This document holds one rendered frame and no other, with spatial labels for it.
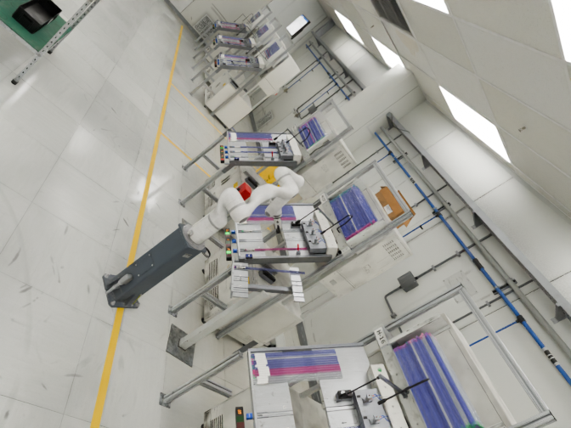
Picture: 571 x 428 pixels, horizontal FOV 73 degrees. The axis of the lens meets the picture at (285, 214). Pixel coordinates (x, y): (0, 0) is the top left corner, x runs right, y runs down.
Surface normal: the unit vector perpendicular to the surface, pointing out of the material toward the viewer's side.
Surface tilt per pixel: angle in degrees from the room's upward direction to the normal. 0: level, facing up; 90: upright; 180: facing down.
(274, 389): 45
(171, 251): 90
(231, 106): 90
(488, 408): 90
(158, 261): 90
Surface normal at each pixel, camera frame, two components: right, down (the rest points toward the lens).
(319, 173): 0.16, 0.60
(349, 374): 0.15, -0.80
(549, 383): -0.59, -0.58
